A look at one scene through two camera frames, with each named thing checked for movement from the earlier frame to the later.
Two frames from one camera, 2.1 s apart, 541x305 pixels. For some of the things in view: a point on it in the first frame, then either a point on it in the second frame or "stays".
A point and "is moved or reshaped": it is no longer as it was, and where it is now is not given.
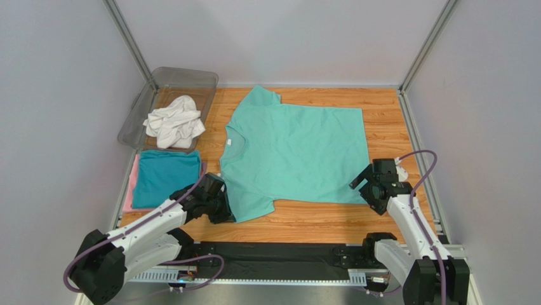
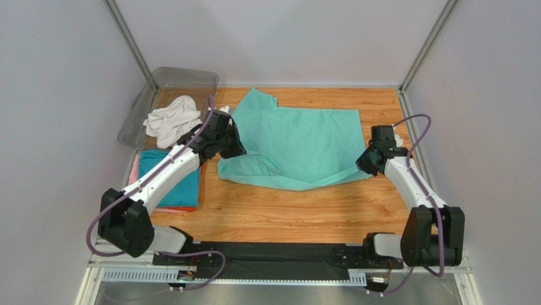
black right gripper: x=368 y=185 to x=369 y=160
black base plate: x=279 y=260 stays
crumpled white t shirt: x=176 y=124 stays
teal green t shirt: x=274 y=151 is moved or reshaped
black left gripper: x=226 y=215 to x=238 y=149
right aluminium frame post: x=434 y=33 stays
